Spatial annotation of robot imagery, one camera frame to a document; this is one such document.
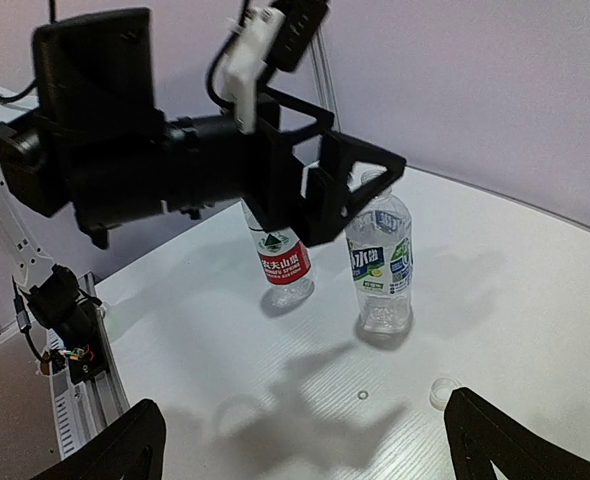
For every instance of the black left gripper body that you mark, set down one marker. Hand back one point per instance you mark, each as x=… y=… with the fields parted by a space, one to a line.
x=276 y=179

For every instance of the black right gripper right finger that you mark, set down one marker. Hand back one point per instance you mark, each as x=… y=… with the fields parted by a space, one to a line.
x=483 y=440

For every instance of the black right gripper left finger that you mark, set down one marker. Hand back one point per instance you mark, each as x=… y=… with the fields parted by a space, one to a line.
x=132 y=447

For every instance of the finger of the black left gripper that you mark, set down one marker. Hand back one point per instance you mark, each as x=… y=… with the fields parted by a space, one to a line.
x=348 y=175
x=319 y=119

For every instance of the blue white bottle cap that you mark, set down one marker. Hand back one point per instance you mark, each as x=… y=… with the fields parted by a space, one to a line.
x=441 y=391

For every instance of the clear bottle red label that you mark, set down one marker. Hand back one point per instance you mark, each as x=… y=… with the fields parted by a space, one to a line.
x=285 y=262

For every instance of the clear bottle green blue label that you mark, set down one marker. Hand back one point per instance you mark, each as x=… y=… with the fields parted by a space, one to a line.
x=379 y=241

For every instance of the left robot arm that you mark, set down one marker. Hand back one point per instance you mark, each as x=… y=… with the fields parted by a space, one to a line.
x=93 y=138

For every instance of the aluminium front rail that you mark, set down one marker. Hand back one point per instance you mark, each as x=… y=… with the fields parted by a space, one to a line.
x=86 y=399

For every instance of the left aluminium frame post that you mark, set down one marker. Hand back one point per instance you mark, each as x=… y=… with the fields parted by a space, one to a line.
x=323 y=77

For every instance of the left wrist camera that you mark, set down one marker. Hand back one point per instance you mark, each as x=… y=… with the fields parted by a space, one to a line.
x=273 y=36

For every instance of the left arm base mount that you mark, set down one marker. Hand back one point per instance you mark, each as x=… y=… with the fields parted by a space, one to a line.
x=60 y=305

